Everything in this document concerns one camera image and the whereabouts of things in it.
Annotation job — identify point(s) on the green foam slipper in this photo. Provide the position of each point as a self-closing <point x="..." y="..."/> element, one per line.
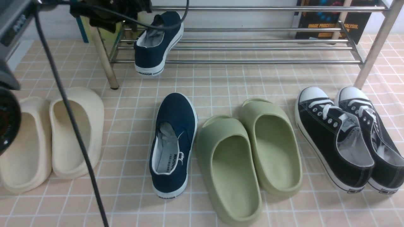
<point x="224" y="154"/>
<point x="274" y="145"/>

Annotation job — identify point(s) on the blue yellow book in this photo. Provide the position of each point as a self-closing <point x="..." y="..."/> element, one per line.
<point x="106" y="36"/>

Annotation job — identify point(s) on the left green foam slipper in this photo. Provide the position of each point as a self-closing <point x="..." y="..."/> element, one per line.
<point x="224" y="154"/>

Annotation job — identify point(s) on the right black canvas sneaker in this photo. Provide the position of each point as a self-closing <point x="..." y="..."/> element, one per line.
<point x="388" y="174"/>

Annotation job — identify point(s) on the right green foam slipper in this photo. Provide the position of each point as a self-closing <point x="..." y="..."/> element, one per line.
<point x="274" y="145"/>

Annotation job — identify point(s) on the left cream foam slipper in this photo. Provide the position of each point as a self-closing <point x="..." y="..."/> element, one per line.
<point x="27" y="163"/>

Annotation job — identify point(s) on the black canvas sneaker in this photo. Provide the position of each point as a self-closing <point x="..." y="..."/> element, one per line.
<point x="388" y="174"/>
<point x="336" y="138"/>

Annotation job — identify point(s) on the black orange book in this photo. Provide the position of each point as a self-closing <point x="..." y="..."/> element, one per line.
<point x="354" y="23"/>

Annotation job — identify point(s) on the metal shoe rack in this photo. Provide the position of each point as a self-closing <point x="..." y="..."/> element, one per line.
<point x="341" y="40"/>

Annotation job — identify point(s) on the navy canvas shoe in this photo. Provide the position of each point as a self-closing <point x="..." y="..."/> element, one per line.
<point x="152" y="46"/>
<point x="175" y="132"/>

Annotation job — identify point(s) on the left black canvas sneaker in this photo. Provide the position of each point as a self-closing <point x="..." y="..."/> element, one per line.
<point x="336" y="138"/>

